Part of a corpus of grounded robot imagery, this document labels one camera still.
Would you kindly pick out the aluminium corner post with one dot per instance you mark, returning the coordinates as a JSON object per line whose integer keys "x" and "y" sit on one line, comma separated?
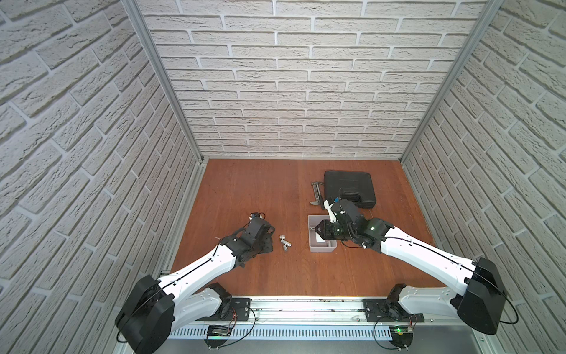
{"x": 476, "y": 34}
{"x": 137, "y": 19}

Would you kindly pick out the aluminium left corner post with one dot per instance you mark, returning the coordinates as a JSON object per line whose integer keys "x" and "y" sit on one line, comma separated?
{"x": 137, "y": 19}

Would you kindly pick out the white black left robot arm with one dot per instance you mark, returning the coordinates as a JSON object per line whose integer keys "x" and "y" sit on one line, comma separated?
{"x": 157, "y": 307}

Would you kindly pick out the grey metal pipe wrench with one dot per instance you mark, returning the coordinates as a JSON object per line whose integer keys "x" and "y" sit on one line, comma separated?
{"x": 319, "y": 198}

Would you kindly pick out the aluminium right corner post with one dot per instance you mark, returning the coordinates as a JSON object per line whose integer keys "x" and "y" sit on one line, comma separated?
{"x": 476, "y": 34}

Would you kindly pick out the small circuit board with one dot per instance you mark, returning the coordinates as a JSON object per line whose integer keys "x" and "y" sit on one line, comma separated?
{"x": 217, "y": 336}
{"x": 401, "y": 337}

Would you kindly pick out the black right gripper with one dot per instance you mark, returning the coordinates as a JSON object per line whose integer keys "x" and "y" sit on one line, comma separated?
{"x": 324, "y": 229}

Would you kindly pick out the black plastic tool case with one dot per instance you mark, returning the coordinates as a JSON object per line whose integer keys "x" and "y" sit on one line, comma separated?
{"x": 354, "y": 186}

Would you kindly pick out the white slotted cable duct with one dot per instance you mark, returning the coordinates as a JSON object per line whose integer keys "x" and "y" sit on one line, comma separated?
{"x": 363, "y": 332}

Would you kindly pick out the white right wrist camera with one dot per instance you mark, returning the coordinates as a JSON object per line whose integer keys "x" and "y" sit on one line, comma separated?
{"x": 333, "y": 209}

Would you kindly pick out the right small circuit board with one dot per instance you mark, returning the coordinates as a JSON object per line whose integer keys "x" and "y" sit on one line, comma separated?
{"x": 401, "y": 337}

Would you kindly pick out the translucent white storage box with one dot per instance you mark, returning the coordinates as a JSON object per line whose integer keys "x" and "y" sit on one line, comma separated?
{"x": 316, "y": 243}

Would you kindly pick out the long silver socket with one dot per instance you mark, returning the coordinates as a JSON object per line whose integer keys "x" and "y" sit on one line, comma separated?
{"x": 284, "y": 241}

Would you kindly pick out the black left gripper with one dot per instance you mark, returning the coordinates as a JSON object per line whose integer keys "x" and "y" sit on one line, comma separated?
{"x": 264, "y": 239}

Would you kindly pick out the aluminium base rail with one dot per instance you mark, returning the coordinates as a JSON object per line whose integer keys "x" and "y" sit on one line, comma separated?
{"x": 326, "y": 310}

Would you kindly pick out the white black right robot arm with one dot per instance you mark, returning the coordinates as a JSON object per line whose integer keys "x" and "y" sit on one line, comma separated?
{"x": 473, "y": 290}

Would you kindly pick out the left small circuit board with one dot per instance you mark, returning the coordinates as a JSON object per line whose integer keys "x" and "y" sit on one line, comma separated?
{"x": 217, "y": 336}

